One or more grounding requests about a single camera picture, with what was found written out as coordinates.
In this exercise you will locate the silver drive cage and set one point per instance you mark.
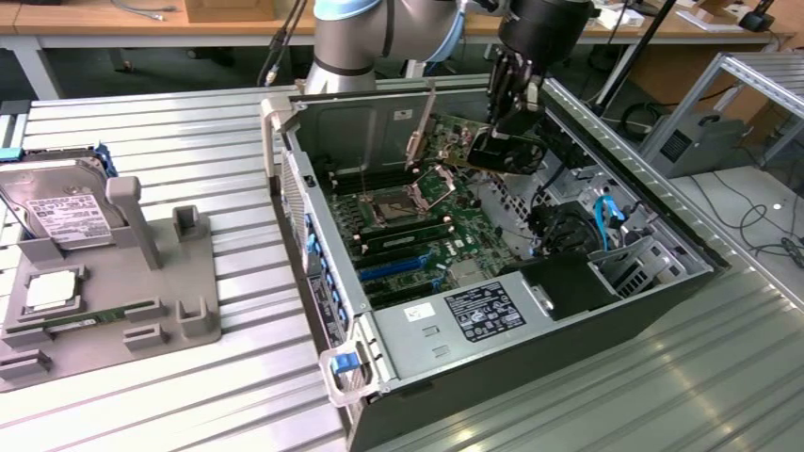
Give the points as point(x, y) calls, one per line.
point(508, 198)

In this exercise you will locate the hard disk with blue rails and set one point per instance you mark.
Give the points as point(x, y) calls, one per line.
point(56, 202)

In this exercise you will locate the silver disk bay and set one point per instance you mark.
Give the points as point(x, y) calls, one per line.
point(635, 278)

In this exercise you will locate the silver chipset heatsink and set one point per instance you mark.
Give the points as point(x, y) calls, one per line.
point(471, 275)

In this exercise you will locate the silver power supply unit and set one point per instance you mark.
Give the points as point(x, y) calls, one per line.
point(415, 348)

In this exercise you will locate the graphics card with black fan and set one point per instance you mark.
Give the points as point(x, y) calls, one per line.
point(452, 136)

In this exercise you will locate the metal socket cover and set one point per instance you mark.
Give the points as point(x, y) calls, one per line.
point(436, 189)

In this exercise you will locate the white flat box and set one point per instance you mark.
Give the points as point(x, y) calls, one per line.
point(710, 21)

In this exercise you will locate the black open PC case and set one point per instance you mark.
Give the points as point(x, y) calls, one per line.
point(503, 376)

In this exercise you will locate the dark RAM stick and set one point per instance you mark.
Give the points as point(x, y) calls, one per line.
point(402, 241)

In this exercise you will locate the silver CPU chip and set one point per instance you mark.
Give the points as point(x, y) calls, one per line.
point(50, 289)

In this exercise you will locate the cardboard box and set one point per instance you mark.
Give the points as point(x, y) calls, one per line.
point(220, 11)

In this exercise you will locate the black plastic shroud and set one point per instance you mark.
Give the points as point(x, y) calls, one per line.
point(566, 287)

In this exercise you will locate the green motherboard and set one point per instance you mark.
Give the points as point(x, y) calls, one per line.
point(468, 221)

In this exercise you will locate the wooden desk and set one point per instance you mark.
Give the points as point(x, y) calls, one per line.
point(75, 23)

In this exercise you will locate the thin metal locking lever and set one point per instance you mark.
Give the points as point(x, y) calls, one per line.
point(364, 179)

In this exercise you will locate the black tripod pole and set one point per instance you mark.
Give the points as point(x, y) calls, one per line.
point(635, 52)

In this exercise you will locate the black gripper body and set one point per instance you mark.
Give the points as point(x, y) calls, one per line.
point(543, 28)

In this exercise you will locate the black expansion slot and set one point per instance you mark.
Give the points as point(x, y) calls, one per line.
point(402, 285)
point(383, 258)
point(408, 297)

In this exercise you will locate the grey parts rack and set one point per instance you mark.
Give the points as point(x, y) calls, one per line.
point(107, 301)

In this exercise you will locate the grey computer box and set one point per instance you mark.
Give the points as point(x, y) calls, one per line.
point(703, 146)

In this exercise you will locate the green RAM stick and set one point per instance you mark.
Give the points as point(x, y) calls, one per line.
point(75, 322)

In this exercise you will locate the CPU socket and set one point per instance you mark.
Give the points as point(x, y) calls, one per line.
point(396, 209)

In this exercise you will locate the blue expansion slot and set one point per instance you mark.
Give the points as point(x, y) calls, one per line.
point(390, 270)

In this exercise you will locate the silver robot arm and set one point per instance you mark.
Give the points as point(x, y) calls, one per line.
point(342, 47)

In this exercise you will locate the aluminium profile frame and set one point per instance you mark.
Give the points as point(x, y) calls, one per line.
point(760, 75)

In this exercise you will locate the black webcam device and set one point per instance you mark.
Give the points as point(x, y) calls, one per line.
point(756, 21)

